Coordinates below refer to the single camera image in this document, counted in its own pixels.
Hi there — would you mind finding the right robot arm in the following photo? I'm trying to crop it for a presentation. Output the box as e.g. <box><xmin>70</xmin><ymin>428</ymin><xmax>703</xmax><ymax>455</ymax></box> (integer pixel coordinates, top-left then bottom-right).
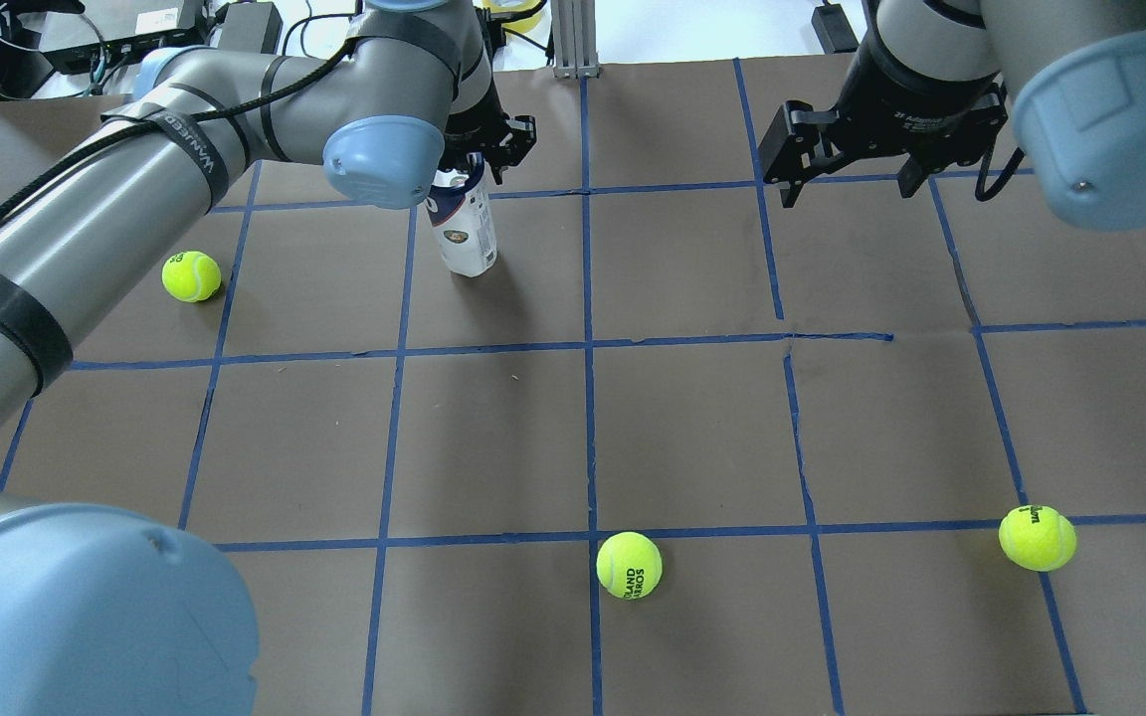
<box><xmin>758</xmin><ymin>1</ymin><xmax>1146</xmax><ymax>233</ymax></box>

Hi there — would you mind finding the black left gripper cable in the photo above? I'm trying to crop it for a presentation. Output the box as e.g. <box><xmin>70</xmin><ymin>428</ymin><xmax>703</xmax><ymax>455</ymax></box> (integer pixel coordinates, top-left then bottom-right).
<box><xmin>0</xmin><ymin>40</ymin><xmax>364</xmax><ymax>260</ymax></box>

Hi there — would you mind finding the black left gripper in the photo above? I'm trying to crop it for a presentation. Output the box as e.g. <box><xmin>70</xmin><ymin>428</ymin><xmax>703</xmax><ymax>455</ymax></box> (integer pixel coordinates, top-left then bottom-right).
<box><xmin>440</xmin><ymin>85</ymin><xmax>537</xmax><ymax>184</ymax></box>

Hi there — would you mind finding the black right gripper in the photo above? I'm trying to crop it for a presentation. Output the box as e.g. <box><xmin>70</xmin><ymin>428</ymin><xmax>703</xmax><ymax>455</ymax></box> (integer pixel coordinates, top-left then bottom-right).
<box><xmin>758</xmin><ymin>36</ymin><xmax>1007</xmax><ymax>208</ymax></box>

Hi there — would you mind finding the yellow tape roll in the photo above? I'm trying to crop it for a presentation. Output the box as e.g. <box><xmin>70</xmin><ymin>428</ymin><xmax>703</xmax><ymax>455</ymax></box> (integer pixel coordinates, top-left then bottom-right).
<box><xmin>486</xmin><ymin>1</ymin><xmax>545</xmax><ymax>36</ymax></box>

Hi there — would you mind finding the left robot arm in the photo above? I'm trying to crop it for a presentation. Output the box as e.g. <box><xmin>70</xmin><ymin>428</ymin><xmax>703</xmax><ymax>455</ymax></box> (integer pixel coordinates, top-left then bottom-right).
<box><xmin>0</xmin><ymin>1</ymin><xmax>536</xmax><ymax>715</ymax></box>

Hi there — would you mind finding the aluminium frame post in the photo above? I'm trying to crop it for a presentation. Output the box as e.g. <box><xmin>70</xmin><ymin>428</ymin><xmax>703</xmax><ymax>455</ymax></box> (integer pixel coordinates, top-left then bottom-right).
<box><xmin>547</xmin><ymin>0</ymin><xmax>602</xmax><ymax>79</ymax></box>

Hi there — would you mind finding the tennis ball can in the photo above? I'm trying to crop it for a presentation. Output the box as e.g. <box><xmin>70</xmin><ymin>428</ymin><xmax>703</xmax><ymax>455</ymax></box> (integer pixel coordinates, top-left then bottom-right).
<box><xmin>426</xmin><ymin>154</ymin><xmax>497</xmax><ymax>277</ymax></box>

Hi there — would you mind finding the tennis ball Roland Garros centre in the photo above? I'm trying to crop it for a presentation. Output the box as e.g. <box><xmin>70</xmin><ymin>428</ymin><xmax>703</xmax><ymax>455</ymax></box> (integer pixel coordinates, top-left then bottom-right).
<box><xmin>596</xmin><ymin>532</ymin><xmax>664</xmax><ymax>600</ymax></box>

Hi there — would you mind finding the tennis ball Wilson print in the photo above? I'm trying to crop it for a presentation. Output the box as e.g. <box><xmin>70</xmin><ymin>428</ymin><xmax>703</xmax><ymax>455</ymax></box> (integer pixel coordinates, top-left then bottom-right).
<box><xmin>999</xmin><ymin>504</ymin><xmax>1078</xmax><ymax>574</ymax></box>

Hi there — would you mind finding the black power adapter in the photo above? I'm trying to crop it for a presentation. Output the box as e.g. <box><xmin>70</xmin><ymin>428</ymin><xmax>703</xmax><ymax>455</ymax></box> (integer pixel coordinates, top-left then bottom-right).
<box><xmin>213</xmin><ymin>1</ymin><xmax>283</xmax><ymax>54</ymax></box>

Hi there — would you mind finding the tennis ball near left gripper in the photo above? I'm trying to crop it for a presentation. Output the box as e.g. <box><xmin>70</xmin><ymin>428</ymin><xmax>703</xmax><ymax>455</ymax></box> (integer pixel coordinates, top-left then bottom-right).
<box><xmin>160</xmin><ymin>251</ymin><xmax>223</xmax><ymax>302</ymax></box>

